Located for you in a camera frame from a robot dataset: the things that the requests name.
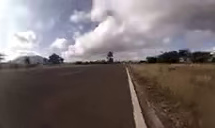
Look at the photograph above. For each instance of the dark tree clump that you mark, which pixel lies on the dark tree clump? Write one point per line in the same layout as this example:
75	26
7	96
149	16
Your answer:
55	59

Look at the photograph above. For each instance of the dry grass verge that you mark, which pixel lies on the dry grass verge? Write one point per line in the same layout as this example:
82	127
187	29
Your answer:
185	86

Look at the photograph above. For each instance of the buildings among trees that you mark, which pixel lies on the buildings among trees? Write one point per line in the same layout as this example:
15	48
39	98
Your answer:
166	57

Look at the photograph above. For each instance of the grey asphalt road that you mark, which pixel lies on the grey asphalt road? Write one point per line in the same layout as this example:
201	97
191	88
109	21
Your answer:
71	96

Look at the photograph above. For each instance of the pale building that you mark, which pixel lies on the pale building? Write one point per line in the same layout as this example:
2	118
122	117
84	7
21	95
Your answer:
30	59

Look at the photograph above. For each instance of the lone slim tree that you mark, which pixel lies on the lone slim tree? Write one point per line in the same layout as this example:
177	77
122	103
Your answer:
110	56

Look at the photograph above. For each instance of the white painted edge line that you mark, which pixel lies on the white painted edge line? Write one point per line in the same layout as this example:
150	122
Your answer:
134	100

